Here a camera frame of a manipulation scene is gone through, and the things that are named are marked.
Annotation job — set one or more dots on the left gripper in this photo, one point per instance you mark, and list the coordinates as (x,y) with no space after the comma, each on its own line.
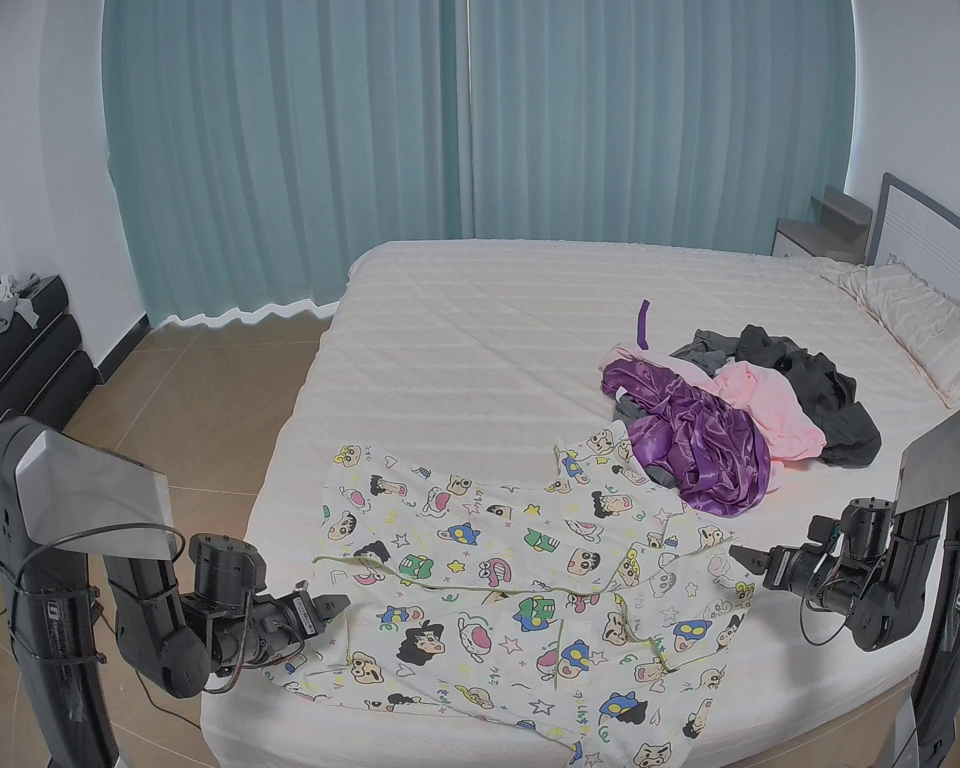
(306,611)

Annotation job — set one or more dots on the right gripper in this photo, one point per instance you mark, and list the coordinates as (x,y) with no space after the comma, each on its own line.
(784,570)

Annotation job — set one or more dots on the white printed pyjama top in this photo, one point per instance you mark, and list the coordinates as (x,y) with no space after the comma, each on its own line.
(487,585)

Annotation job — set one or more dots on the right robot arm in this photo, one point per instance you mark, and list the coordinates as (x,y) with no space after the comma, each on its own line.
(885,607)

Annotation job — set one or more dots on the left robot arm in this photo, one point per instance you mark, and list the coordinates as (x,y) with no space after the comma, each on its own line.
(150,637)

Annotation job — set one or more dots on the bed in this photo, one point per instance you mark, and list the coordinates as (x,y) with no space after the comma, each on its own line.
(487,337)

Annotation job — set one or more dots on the pile of clothes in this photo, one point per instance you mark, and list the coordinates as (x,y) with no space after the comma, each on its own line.
(15,296)

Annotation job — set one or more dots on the purple satin garment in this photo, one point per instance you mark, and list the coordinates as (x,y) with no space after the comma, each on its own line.
(690,427)

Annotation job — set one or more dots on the pink garment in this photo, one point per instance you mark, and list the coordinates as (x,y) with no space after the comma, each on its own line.
(772,412)

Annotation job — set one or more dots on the dark grey garment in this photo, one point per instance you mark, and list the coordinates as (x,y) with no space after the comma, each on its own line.
(832,397)

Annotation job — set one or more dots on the cream striped pillow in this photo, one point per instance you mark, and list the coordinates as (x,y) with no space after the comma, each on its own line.
(915,322)

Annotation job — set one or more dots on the grey bedside table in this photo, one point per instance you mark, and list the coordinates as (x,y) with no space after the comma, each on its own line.
(817,229)

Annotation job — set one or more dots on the black chest of drawers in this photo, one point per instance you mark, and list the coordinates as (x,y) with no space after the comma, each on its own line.
(37,352)

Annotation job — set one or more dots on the blue-green curtain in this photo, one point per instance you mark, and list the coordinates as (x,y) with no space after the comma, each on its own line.
(660,112)
(300,150)

